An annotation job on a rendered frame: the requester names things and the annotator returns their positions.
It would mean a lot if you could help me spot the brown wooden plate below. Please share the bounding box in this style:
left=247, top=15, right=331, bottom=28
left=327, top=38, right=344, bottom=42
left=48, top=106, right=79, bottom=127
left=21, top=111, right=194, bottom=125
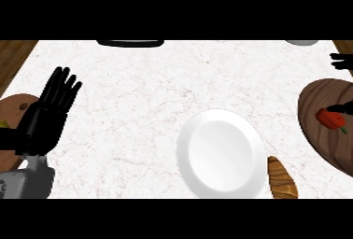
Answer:
left=297, top=77, right=353, bottom=178

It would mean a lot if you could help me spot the reddish brown cutting board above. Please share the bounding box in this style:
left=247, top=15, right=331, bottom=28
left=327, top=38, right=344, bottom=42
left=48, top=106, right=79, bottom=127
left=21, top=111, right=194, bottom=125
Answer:
left=0, top=93, right=42, bottom=173

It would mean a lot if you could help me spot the black rounded appliance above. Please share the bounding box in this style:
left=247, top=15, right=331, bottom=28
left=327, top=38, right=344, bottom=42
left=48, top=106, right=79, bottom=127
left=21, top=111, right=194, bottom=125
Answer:
left=95, top=39, right=166, bottom=49

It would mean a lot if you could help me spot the white bowl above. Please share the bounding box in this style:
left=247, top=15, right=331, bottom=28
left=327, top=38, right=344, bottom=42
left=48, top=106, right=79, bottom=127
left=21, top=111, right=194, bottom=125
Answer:
left=176, top=108, right=268, bottom=200

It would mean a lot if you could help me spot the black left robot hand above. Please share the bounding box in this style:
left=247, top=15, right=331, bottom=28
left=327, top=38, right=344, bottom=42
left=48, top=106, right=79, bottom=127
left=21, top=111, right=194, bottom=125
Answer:
left=0, top=65, right=84, bottom=157

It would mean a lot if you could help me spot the brown bread loaf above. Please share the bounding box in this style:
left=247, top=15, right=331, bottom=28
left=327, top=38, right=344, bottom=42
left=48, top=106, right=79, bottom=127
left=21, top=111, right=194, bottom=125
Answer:
left=266, top=155, right=300, bottom=200

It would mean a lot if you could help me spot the pale grey round object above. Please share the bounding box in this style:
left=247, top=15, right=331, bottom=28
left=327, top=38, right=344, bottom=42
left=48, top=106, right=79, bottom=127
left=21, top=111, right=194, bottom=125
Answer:
left=284, top=39, right=321, bottom=48

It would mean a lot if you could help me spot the red bell pepper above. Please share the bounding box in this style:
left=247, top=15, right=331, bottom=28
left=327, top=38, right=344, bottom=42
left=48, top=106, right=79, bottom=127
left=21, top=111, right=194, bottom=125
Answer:
left=315, top=107, right=350, bottom=135

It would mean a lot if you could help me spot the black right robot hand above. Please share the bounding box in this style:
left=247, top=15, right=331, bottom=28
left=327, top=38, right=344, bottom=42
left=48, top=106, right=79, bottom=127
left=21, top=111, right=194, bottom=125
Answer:
left=325, top=52, right=353, bottom=116

